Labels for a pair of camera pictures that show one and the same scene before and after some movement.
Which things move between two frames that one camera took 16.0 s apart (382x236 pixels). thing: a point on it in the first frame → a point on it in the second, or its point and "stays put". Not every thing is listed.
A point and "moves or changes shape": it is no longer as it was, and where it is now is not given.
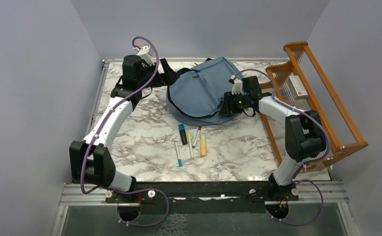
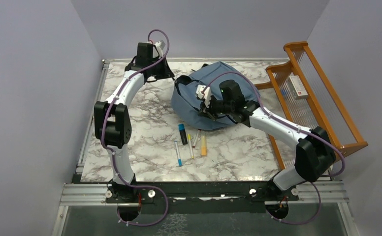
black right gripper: [227, 108] → [207, 111]
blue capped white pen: [180, 162] stays put
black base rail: [200, 192] stays put
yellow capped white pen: [192, 155] stays put
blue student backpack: [194, 98] moves or changes shape
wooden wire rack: [300, 84] stays put
